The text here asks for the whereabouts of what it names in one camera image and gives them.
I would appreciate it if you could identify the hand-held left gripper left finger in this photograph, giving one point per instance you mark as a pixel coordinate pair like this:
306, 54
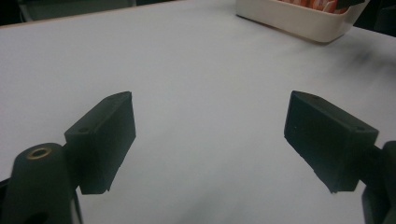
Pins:
102, 140

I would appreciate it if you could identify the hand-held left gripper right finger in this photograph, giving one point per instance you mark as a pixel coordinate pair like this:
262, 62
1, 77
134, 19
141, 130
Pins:
327, 140

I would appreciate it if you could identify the white plastic container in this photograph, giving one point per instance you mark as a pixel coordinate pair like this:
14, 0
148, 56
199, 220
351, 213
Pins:
295, 21

